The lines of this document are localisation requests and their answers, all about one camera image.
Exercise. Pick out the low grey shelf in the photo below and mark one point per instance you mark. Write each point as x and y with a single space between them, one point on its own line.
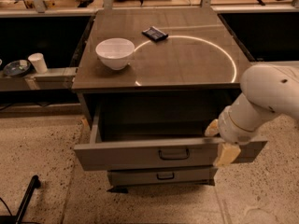
53 79

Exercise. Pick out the grey drawer cabinet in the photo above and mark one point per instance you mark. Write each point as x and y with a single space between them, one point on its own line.
198 64

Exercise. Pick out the grey top drawer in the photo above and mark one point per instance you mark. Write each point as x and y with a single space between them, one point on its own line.
149 136

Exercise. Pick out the grey drawer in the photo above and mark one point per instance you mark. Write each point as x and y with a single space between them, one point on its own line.
160 176
149 136

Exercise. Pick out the white bowl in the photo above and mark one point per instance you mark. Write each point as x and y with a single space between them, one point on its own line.
115 53

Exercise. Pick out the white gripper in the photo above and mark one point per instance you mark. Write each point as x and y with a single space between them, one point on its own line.
229 129

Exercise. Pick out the dark blue snack packet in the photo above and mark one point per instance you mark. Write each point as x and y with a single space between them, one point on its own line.
155 34

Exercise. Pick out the dark plate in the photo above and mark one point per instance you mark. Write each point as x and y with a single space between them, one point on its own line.
17 68

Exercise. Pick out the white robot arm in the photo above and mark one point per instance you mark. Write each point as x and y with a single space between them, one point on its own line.
267 91

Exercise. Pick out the black stand leg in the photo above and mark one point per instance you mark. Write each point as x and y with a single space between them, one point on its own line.
17 219

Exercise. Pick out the grey bottom drawer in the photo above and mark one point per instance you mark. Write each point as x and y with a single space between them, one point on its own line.
160 176

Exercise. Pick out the white paper cup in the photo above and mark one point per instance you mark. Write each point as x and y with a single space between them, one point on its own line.
38 62

